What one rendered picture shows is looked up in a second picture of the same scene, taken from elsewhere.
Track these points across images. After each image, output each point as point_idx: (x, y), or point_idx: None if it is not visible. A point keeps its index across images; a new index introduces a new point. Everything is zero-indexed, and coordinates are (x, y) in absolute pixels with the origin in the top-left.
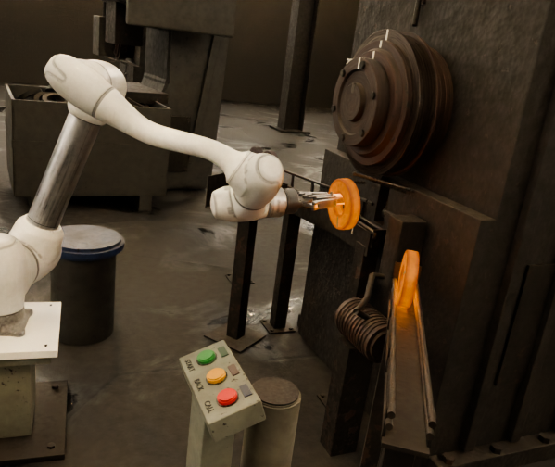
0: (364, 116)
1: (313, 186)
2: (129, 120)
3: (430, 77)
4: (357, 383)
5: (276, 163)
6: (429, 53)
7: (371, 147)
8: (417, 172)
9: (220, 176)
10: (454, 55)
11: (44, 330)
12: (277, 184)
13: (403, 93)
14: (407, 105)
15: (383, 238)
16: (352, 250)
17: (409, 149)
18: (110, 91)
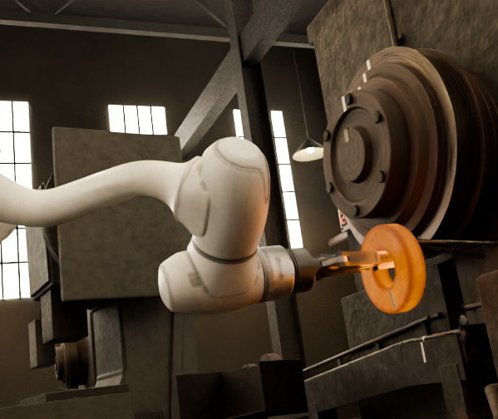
0: (376, 157)
1: (342, 363)
2: (7, 193)
3: (449, 69)
4: None
5: (249, 144)
6: (434, 51)
7: (403, 200)
8: (489, 230)
9: (195, 377)
10: (469, 51)
11: None
12: (260, 175)
13: (420, 97)
14: (431, 106)
15: (480, 339)
16: (438, 417)
17: (463, 170)
18: None
